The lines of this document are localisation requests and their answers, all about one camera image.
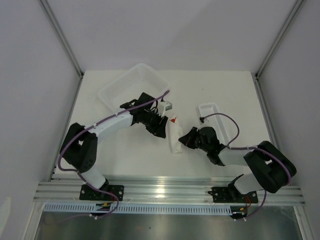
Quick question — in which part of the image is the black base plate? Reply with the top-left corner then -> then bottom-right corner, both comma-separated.
207,186 -> 258,204
79,184 -> 125,201

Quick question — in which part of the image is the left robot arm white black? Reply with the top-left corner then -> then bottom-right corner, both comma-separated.
57,92 -> 172,200

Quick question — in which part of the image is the white paper napkin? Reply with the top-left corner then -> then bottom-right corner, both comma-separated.
167,114 -> 183,154

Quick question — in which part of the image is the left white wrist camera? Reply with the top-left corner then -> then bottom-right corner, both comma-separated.
157,101 -> 173,117

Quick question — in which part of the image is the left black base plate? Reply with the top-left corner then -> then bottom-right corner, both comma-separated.
79,184 -> 125,201

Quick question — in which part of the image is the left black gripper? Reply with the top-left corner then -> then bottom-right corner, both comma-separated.
141,110 -> 168,139

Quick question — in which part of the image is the aluminium frame post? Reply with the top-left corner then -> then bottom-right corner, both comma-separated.
255,0 -> 307,81
37,0 -> 84,78

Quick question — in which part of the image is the large white plastic basket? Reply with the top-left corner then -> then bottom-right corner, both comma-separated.
97,63 -> 170,112

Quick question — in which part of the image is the white slotted cable duct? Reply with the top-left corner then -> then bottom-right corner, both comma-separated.
43,202 -> 232,216

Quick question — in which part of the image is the left aluminium frame post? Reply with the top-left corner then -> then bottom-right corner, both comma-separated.
37,0 -> 84,78

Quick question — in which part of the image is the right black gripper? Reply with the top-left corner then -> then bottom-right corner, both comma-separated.
178,126 -> 210,153

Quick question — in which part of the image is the aluminium mounting rail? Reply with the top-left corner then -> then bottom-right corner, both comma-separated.
33,174 -> 306,207

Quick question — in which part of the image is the right aluminium frame post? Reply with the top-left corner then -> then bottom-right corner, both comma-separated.
255,0 -> 307,81

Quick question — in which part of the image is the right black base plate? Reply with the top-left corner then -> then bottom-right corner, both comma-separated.
207,186 -> 258,204

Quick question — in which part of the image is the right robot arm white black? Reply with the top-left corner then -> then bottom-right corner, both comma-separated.
179,126 -> 297,203

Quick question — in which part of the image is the small white utensil tray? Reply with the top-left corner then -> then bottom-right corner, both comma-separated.
198,103 -> 231,145

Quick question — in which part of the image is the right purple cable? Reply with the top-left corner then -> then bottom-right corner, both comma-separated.
199,112 -> 292,221

